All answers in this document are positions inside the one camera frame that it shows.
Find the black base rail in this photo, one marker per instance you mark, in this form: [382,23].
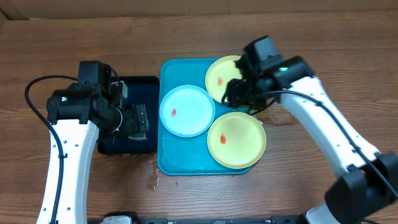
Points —
[131,217]

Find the teal plastic tray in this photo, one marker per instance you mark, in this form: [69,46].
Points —
[186,156]

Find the yellow-green plate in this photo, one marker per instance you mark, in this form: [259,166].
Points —
[219,74]
[236,140]

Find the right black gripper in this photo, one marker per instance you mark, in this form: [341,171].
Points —
[236,96]

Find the dark green sponge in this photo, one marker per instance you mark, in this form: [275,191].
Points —
[138,137]

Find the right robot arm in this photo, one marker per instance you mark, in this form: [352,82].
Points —
[366,179]

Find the yellow-green plate top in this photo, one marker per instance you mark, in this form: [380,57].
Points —
[219,74]

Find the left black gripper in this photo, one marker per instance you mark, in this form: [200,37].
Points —
[137,121]

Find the yellow-green plate bottom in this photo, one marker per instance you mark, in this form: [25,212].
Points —
[236,140]

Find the light blue plate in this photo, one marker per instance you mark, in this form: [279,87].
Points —
[187,111]

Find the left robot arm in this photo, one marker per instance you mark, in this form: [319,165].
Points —
[89,109]

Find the black rectangular tray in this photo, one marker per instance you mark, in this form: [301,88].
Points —
[141,90]

